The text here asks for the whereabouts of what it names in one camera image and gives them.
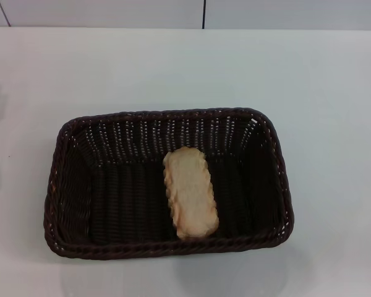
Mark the ridged orange striped bread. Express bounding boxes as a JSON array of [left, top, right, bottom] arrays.
[[162, 146, 220, 241]]

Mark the dark woven plastic basket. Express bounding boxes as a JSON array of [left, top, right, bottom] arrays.
[[43, 107, 295, 260]]

